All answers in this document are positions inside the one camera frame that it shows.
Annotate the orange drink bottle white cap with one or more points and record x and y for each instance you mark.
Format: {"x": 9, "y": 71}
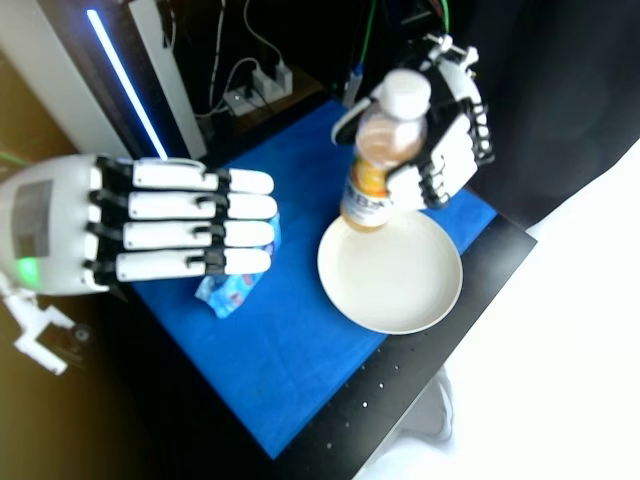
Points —
{"x": 372, "y": 150}

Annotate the white round plate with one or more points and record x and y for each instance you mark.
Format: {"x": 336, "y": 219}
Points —
{"x": 390, "y": 280}

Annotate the black curtain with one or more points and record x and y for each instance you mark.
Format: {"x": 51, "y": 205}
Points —
{"x": 550, "y": 100}

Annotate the white blue plug connector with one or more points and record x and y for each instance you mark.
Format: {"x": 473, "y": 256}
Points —
{"x": 353, "y": 85}

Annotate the white power strip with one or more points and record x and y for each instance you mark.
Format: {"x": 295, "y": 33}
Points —
{"x": 265, "y": 82}

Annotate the grey white lumpy object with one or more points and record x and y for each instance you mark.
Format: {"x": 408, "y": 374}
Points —
{"x": 430, "y": 405}

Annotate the blue cloth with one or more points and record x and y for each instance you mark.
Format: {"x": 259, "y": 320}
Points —
{"x": 300, "y": 360}

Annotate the white column with blue light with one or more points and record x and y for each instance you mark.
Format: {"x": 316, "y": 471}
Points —
{"x": 50, "y": 75}

